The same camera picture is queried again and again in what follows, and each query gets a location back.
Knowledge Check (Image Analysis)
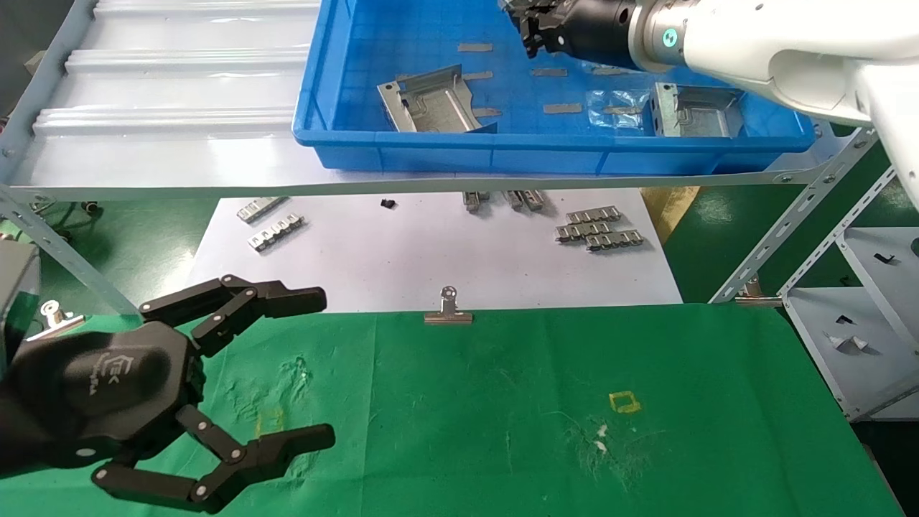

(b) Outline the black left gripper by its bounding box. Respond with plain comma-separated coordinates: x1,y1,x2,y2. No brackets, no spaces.
0,274,336,515

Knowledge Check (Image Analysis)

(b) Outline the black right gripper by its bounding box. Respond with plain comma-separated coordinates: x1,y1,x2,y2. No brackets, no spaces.
511,0,641,71

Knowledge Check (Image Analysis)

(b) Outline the clear plastic film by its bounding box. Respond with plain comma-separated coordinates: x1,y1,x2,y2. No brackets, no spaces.
585,90,650,130

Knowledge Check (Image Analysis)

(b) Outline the blue plastic bin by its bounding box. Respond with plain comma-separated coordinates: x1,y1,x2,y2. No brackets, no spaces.
292,0,817,175

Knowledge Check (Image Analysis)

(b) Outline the green cloth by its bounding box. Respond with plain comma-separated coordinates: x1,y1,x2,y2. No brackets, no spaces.
0,303,907,517

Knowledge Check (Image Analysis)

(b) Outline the grey metal rack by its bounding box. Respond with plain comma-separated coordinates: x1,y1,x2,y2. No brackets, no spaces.
0,0,919,338

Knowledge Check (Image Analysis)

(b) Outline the white flat board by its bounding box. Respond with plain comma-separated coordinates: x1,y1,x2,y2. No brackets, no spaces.
172,188,683,315

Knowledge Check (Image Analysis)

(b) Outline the tan cardboard piece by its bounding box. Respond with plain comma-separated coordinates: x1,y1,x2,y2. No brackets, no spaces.
641,187,701,245

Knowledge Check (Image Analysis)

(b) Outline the white ribbed shelf panel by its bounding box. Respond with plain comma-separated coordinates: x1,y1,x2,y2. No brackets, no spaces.
32,0,322,137

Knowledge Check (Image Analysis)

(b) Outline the grey metal side shelf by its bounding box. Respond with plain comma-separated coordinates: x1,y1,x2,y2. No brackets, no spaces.
783,226,919,422

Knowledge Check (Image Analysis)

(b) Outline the small boxy metal bracket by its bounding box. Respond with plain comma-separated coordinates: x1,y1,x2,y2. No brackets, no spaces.
650,83,745,138

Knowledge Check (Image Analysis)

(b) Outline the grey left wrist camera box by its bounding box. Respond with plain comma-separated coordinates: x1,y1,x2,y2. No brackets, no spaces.
0,241,42,367

